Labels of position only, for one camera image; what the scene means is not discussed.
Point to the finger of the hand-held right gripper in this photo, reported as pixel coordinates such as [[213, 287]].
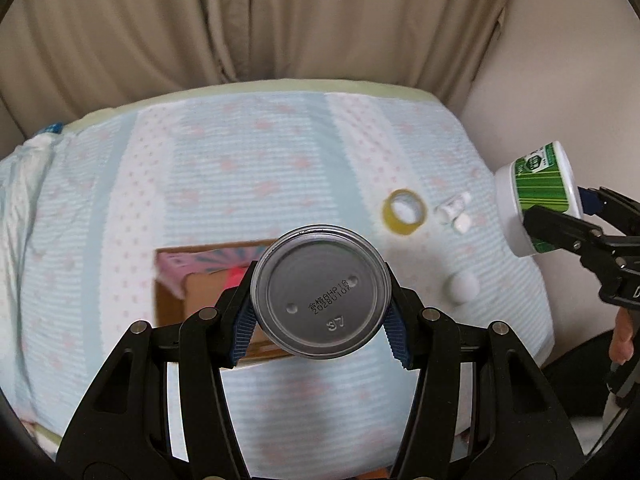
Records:
[[607, 205], [555, 227]]

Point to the light blue dotted blanket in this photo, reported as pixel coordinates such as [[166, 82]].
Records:
[[280, 170]]

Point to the yellow tape roll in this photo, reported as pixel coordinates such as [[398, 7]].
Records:
[[404, 211]]

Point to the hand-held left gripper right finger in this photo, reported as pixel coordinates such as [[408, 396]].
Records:
[[396, 330]]

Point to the beige curtain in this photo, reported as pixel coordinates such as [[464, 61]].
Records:
[[250, 25]]

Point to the pink printed package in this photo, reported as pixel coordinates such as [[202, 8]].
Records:
[[200, 266]]

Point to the dark cloth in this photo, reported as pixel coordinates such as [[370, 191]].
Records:
[[580, 375]]

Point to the white round ball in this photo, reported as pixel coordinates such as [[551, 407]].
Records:
[[463, 286]]

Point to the brown cardboard box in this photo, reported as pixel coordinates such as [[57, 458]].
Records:
[[169, 305]]

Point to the green striped white jar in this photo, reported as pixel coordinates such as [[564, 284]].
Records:
[[542, 187]]

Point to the pale green mattress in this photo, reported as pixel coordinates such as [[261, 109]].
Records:
[[280, 86]]

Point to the white crumpled cloth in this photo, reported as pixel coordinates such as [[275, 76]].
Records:
[[27, 160]]

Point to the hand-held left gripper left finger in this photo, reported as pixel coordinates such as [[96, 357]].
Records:
[[243, 324]]

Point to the silver metal can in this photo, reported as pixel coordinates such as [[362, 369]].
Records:
[[320, 294]]

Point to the person's right hand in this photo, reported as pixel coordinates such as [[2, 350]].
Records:
[[621, 335]]

